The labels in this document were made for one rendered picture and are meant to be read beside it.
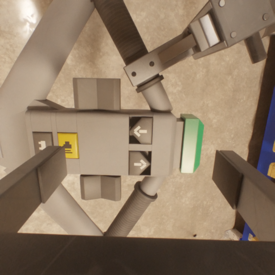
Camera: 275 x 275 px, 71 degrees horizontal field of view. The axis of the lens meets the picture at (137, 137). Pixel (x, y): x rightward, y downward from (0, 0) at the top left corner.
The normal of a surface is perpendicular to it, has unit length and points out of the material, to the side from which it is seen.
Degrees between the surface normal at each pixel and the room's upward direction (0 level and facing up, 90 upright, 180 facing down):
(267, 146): 90
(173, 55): 51
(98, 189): 5
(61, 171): 68
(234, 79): 0
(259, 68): 0
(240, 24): 23
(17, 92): 28
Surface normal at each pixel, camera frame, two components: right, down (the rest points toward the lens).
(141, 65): -0.03, 0.29
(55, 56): 0.32, 0.50
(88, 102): 0.27, 0.28
